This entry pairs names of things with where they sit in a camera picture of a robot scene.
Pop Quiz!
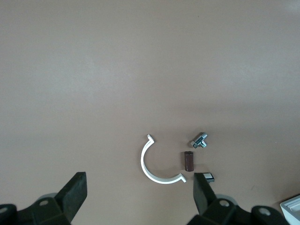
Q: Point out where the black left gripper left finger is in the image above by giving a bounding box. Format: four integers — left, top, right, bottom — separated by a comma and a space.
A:
0, 172, 88, 225

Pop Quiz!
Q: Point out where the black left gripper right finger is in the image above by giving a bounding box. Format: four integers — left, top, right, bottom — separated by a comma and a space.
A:
186, 172, 288, 225

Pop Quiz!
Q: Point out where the black push button white face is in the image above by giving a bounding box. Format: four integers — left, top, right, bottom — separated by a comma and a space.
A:
202, 172, 216, 184

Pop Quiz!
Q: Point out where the white drawer cabinet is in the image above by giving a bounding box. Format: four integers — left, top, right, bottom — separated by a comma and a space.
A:
279, 193, 300, 225

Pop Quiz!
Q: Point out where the brown ribbed cylinder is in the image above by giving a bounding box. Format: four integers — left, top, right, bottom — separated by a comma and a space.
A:
180, 151, 195, 172

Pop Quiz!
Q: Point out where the chrome T fitting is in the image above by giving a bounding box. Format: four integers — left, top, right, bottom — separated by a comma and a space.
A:
189, 132, 209, 150

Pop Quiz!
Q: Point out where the white half ring clamp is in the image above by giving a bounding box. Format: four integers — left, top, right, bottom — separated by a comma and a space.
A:
140, 134, 188, 184

